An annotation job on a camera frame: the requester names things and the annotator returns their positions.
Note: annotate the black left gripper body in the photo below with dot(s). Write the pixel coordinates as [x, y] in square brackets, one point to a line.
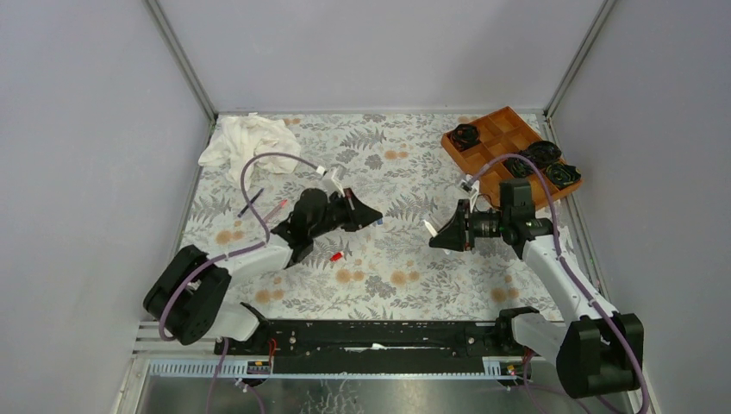
[338, 211]

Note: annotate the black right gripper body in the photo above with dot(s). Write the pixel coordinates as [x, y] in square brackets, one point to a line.
[470, 230]

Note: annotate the white pen orange cap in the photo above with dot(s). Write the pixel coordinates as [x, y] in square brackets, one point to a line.
[431, 226]

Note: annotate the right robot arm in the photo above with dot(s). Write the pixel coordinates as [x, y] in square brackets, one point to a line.
[597, 350]

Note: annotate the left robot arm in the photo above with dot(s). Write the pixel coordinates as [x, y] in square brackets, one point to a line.
[187, 299]

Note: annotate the pink pen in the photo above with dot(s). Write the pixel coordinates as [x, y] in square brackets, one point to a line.
[272, 214]

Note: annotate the black pen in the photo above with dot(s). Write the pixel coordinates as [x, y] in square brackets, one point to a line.
[249, 204]

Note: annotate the floral patterned mat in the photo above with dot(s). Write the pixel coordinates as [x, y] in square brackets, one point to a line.
[395, 164]

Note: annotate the orange compartment tray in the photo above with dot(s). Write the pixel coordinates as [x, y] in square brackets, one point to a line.
[472, 144]

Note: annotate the white crumpled cloth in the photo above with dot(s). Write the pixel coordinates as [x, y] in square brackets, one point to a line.
[242, 143]

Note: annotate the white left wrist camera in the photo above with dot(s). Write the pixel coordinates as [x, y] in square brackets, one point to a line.
[331, 180]

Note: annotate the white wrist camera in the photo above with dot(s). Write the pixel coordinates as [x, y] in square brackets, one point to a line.
[331, 180]
[471, 187]

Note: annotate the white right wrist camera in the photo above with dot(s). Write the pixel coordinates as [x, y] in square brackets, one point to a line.
[471, 187]

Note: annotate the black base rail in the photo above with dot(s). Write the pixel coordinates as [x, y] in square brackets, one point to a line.
[375, 347]

